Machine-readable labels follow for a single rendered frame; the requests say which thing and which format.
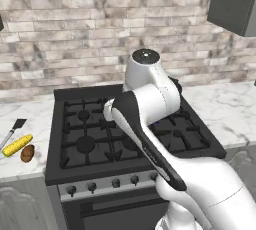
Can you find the brown potato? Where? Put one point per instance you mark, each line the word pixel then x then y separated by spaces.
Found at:
pixel 27 153

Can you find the dark grey wall cupboard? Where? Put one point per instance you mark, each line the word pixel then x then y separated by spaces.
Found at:
pixel 231 2

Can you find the yellow corn cob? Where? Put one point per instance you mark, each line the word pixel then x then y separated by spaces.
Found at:
pixel 17 145

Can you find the oven control panel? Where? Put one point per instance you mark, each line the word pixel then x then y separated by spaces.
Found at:
pixel 103 187

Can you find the black gas hob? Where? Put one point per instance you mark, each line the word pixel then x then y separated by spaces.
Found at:
pixel 86 140

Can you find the black oven knob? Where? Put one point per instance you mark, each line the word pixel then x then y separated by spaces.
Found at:
pixel 71 190
pixel 115 183
pixel 153 175
pixel 91 186
pixel 134 179

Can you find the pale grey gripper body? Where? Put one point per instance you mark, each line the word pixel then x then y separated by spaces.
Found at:
pixel 108 110

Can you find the grey base cupboard door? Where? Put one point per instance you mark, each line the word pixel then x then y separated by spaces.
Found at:
pixel 23 207
pixel 243 170

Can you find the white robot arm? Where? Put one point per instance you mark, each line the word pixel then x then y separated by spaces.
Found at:
pixel 200 187

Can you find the black oven door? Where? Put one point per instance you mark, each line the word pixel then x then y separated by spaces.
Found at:
pixel 110 219

